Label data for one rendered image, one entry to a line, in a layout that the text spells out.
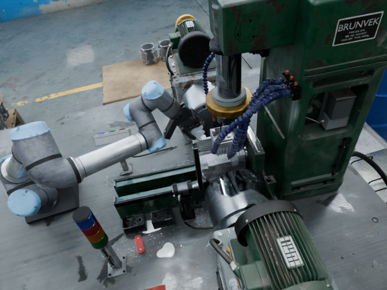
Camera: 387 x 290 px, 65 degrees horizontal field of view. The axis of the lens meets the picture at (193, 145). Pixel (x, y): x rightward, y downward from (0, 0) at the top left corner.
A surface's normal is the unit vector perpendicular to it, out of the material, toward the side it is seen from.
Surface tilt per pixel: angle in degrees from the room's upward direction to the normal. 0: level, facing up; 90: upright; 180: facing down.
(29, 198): 50
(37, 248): 0
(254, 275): 0
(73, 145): 0
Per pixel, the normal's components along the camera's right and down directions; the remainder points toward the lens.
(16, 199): 0.18, 0.04
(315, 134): -0.09, -0.66
